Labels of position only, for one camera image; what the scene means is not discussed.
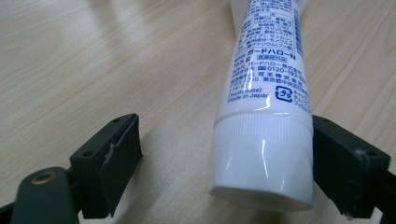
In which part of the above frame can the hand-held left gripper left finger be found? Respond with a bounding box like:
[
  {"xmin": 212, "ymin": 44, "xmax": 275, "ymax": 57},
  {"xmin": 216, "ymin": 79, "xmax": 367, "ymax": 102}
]
[{"xmin": 68, "ymin": 113, "xmax": 144, "ymax": 219}]

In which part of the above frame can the white toothpaste tube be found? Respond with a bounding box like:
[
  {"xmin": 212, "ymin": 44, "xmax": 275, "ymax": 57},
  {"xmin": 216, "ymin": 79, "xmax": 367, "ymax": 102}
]
[{"xmin": 208, "ymin": 0, "xmax": 315, "ymax": 213}]

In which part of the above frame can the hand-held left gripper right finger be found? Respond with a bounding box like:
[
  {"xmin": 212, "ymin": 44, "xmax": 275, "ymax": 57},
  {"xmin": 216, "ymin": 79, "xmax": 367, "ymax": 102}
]
[{"xmin": 312, "ymin": 114, "xmax": 391, "ymax": 219}]

